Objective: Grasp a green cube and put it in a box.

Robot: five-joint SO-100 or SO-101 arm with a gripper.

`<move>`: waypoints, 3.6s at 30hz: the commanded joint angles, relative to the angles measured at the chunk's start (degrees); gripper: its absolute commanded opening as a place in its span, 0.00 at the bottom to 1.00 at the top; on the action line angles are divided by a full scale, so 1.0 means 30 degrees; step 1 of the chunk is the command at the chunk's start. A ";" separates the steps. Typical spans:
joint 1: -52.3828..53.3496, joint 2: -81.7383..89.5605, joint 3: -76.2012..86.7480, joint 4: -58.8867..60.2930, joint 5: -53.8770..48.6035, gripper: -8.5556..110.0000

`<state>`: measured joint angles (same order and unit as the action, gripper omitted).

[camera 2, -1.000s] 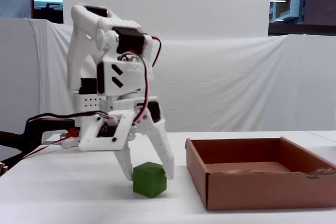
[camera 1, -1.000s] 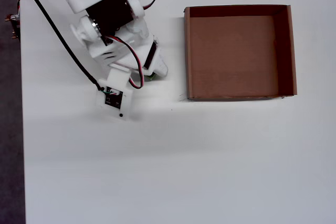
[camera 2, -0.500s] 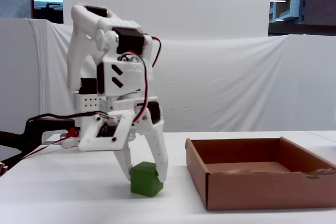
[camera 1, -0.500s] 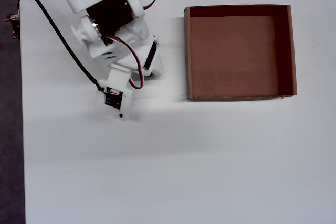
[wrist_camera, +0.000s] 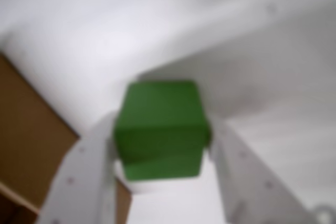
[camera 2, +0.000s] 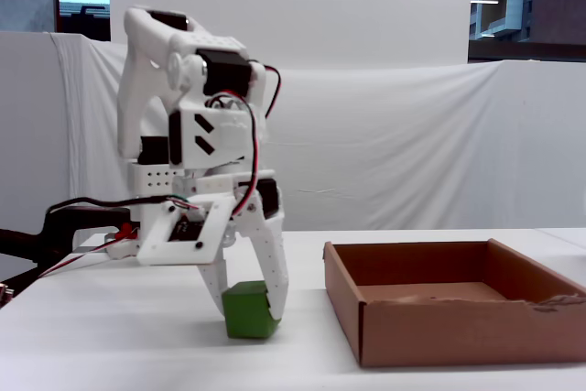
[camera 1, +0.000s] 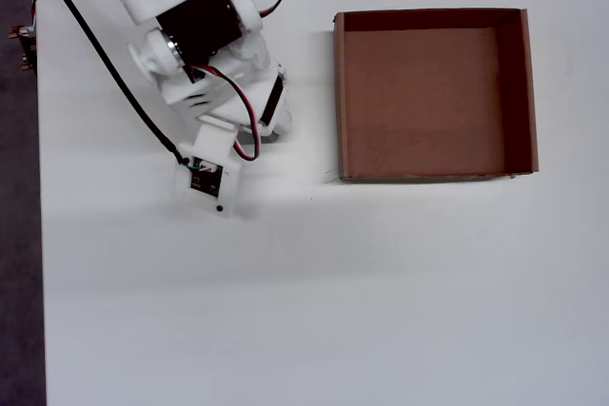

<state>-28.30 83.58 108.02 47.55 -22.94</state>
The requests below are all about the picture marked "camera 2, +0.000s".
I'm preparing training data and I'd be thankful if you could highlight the dark rooftop structure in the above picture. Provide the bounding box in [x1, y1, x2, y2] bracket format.
[59, 3, 111, 42]

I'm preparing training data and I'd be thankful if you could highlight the brown cardboard box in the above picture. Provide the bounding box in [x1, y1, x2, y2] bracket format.
[322, 238, 586, 368]

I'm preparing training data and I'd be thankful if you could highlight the black camera cable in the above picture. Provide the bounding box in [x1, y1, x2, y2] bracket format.
[45, 195, 193, 227]

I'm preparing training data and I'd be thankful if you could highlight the red black servo cable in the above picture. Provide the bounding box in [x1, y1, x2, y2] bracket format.
[262, 64, 284, 120]
[208, 92, 265, 219]

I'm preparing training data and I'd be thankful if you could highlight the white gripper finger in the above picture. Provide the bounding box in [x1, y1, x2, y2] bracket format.
[196, 258, 230, 319]

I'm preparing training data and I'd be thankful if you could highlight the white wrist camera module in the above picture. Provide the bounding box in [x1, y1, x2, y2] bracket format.
[136, 196, 235, 267]

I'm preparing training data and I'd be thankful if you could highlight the red white base wire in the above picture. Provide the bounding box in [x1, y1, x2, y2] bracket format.
[38, 235, 138, 278]

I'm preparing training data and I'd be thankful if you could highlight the green cube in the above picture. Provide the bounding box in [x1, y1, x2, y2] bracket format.
[221, 279, 281, 340]

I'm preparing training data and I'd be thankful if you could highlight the white backdrop board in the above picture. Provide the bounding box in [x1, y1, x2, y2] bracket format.
[108, 0, 475, 72]

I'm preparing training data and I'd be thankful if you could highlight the white cloth backdrop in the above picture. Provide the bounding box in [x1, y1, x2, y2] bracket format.
[0, 31, 586, 233]

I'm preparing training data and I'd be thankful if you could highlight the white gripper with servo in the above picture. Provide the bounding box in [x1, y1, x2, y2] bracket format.
[169, 104, 290, 322]

